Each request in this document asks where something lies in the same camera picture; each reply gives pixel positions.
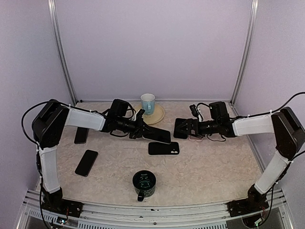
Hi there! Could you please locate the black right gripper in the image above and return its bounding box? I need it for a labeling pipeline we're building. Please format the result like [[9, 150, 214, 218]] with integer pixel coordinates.
[[176, 117, 220, 138]]

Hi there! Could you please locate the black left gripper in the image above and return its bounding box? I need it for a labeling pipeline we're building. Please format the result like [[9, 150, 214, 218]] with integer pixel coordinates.
[[117, 116, 155, 139]]

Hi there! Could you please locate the black smartphone with white frame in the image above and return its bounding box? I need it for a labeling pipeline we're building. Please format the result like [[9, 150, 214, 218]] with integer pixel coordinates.
[[143, 128, 171, 144]]

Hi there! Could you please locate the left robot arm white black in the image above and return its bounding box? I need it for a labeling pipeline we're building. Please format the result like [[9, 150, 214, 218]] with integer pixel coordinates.
[[31, 99, 170, 213]]

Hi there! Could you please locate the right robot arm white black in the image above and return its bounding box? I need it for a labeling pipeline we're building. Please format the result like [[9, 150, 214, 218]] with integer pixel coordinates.
[[174, 102, 305, 216]]

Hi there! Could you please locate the pink phone case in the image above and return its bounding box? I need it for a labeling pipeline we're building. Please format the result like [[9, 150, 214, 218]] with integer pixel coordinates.
[[188, 135, 203, 142]]

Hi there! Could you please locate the beige plate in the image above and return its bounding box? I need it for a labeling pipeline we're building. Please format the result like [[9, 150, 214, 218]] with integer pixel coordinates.
[[132, 104, 165, 125]]

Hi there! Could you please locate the light blue mug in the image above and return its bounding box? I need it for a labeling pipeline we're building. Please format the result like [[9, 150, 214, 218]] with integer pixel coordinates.
[[140, 94, 155, 115]]

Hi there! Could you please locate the black mug with green print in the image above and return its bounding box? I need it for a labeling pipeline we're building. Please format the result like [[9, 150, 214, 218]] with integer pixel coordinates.
[[132, 170, 156, 202]]

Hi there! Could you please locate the purple-edged smartphone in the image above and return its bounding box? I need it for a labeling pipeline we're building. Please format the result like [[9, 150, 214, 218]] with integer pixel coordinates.
[[74, 127, 89, 144]]

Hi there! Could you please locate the black smartphone on table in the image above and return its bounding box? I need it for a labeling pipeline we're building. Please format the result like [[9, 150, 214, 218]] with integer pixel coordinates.
[[75, 150, 98, 177]]

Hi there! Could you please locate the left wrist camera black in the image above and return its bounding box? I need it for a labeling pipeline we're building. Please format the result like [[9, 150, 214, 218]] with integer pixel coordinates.
[[132, 109, 145, 121]]

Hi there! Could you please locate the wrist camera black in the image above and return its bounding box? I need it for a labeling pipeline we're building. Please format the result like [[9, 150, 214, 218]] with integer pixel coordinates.
[[189, 104, 202, 119], [132, 109, 145, 121]]

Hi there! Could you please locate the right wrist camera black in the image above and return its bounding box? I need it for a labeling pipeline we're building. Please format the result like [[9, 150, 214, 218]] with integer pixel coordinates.
[[189, 104, 202, 119]]

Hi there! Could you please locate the aluminium front rail frame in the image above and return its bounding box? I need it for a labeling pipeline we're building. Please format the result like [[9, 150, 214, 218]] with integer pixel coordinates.
[[13, 190, 295, 229]]

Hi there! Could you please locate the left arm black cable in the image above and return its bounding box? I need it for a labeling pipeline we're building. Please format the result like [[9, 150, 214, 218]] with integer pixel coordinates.
[[20, 101, 52, 146]]

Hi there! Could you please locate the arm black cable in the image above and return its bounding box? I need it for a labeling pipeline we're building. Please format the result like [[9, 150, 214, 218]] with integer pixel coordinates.
[[271, 92, 305, 115], [20, 101, 52, 146]]

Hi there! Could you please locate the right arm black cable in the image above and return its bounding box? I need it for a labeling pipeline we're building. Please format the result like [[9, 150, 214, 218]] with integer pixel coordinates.
[[271, 92, 305, 115]]

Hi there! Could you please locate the right aluminium corner post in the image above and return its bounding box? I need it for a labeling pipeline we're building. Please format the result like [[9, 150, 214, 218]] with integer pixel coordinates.
[[230, 0, 259, 106]]

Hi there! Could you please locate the aluminium corner post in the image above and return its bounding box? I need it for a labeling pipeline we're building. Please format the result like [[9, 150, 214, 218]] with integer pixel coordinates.
[[48, 0, 78, 105], [230, 0, 259, 106]]

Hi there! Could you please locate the left aluminium corner post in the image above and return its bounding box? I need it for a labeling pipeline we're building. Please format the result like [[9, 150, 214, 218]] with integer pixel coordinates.
[[48, 0, 78, 105]]

